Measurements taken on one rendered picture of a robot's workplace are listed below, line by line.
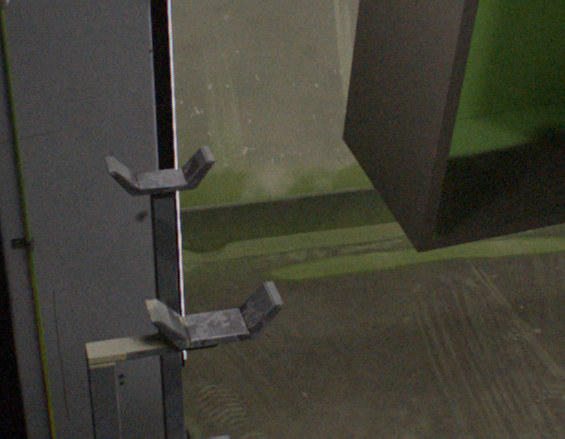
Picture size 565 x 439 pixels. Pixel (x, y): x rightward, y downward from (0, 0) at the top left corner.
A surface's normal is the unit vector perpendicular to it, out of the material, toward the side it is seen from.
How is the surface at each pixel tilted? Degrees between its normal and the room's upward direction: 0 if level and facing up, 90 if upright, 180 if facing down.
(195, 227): 90
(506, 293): 0
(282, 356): 0
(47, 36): 90
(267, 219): 90
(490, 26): 102
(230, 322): 0
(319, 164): 57
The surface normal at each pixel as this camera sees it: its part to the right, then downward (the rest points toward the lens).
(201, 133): 0.21, -0.09
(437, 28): -0.94, 0.17
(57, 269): 0.25, 0.47
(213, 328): 0.00, -0.88
